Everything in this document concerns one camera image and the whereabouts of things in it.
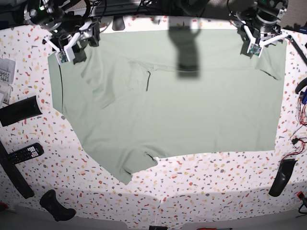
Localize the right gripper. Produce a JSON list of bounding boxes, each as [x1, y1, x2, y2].
[[47, 14, 100, 65]]

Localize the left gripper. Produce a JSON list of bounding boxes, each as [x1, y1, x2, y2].
[[237, 11, 281, 45]]

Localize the light green T-shirt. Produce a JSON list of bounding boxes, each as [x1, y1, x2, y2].
[[48, 29, 286, 184]]

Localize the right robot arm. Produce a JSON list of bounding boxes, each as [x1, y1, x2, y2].
[[24, 0, 100, 65]]

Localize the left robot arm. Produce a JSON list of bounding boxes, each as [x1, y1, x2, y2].
[[236, 0, 288, 41]]

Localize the grey monitor stand base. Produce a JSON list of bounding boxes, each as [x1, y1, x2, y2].
[[112, 15, 125, 31]]

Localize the black slim rod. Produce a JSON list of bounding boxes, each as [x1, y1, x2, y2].
[[287, 35, 307, 65]]

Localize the black cylinder speaker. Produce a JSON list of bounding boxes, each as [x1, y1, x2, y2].
[[0, 96, 42, 127]]

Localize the black TV remote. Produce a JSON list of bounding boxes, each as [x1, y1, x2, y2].
[[8, 143, 44, 164]]

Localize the long black bar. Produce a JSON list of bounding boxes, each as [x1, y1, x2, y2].
[[0, 143, 35, 199]]

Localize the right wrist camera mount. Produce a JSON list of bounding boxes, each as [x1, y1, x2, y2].
[[43, 33, 87, 65]]

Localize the red and black wires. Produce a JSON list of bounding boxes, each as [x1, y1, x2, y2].
[[280, 88, 307, 166]]

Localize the black curved handle right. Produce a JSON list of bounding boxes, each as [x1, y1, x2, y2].
[[269, 159, 297, 197]]

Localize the black curved handle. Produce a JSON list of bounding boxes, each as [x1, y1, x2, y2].
[[39, 189, 76, 221], [269, 159, 297, 197]]

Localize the black curved handle left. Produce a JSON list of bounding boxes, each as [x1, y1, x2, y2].
[[39, 189, 76, 221]]

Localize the red handled screwdriver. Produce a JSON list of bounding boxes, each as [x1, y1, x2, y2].
[[197, 228, 233, 230]]

